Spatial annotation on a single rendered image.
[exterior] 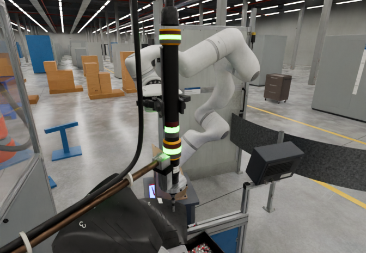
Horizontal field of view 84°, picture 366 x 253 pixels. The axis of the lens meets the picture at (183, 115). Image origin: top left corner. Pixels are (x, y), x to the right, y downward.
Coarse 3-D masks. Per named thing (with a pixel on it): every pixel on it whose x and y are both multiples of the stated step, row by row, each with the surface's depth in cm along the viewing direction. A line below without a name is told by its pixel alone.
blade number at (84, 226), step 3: (81, 219) 44; (84, 219) 45; (78, 222) 44; (81, 222) 44; (84, 222) 44; (87, 222) 45; (75, 225) 43; (78, 225) 43; (81, 225) 44; (84, 225) 44; (87, 225) 44; (78, 228) 43; (81, 228) 43; (84, 228) 44; (87, 228) 44; (84, 231) 44
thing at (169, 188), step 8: (152, 160) 46; (160, 160) 45; (168, 160) 46; (160, 168) 45; (168, 168) 46; (160, 176) 48; (168, 176) 47; (184, 176) 53; (160, 184) 49; (168, 184) 48; (176, 184) 50; (184, 184) 50; (168, 192) 49; (176, 192) 49
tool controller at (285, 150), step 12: (276, 144) 115; (288, 144) 116; (252, 156) 113; (264, 156) 106; (276, 156) 107; (288, 156) 108; (300, 156) 111; (252, 168) 114; (264, 168) 105; (276, 168) 108; (288, 168) 112; (252, 180) 115; (264, 180) 111; (276, 180) 117
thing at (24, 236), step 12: (132, 0) 32; (132, 12) 33; (132, 168) 39; (132, 180) 38; (96, 192) 33; (84, 204) 32; (60, 216) 29; (36, 228) 27; (24, 240) 25; (0, 252) 24
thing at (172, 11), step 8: (168, 0) 38; (168, 8) 38; (176, 8) 39; (168, 16) 38; (176, 16) 39; (168, 24) 42; (176, 24) 41; (176, 160) 48; (176, 168) 49; (176, 176) 50
